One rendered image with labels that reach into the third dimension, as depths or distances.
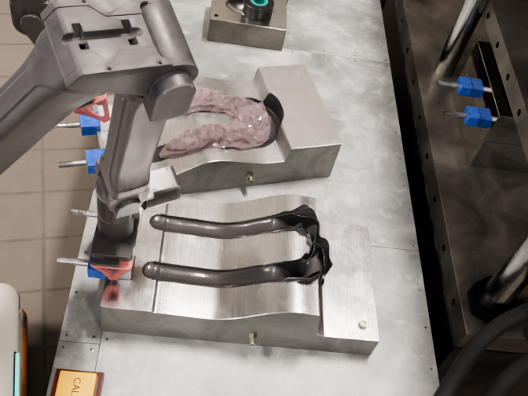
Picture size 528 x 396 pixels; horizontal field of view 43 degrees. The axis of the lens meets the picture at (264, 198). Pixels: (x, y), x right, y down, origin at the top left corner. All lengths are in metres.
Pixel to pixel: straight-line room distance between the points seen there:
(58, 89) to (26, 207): 1.85
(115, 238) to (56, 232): 1.27
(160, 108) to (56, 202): 1.82
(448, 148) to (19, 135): 1.25
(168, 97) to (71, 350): 0.71
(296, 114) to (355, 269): 0.38
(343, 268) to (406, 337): 0.18
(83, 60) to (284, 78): 1.02
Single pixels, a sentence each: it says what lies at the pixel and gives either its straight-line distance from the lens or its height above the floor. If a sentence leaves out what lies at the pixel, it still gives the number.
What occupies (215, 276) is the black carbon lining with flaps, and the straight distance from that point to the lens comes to 1.24.
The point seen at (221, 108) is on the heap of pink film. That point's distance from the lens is 1.49.
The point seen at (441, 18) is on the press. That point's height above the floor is 0.78.
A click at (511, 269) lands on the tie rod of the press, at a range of 1.36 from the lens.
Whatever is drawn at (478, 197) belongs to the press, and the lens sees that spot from 1.67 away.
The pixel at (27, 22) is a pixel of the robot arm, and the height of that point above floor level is 1.22.
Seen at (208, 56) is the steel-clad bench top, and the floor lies 0.80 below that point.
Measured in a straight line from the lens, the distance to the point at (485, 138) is 1.67.
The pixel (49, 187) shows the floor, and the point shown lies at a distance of 2.49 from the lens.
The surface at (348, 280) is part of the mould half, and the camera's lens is 1.31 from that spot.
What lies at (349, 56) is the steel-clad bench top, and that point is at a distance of 1.87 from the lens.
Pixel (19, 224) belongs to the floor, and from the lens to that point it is 2.41.
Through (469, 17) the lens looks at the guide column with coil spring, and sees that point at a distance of 1.84.
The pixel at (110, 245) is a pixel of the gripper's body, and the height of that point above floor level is 1.00.
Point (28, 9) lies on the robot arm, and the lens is 1.15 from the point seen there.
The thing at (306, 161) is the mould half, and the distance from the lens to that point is 1.47.
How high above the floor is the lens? 1.92
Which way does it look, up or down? 50 degrees down
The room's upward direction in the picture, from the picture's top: 15 degrees clockwise
